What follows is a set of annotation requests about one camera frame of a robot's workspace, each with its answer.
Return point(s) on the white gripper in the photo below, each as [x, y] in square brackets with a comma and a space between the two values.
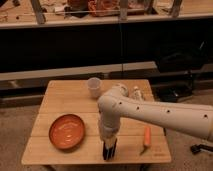
[107, 134]

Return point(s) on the black white striped eraser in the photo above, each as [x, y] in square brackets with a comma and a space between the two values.
[109, 148]

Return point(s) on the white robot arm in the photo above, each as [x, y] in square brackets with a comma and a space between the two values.
[190, 119]

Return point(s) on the wooden folding table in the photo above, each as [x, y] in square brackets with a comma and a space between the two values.
[72, 97]

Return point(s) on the orange carrot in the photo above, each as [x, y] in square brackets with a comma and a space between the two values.
[146, 140]

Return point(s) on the orange bowl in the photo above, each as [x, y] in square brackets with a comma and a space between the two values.
[67, 131]

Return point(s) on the white plastic bottle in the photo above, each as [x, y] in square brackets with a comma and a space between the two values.
[137, 95]

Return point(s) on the white plastic cup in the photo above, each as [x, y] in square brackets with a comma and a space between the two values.
[94, 87]

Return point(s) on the black chair base leg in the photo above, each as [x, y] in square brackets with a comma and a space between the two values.
[195, 149]

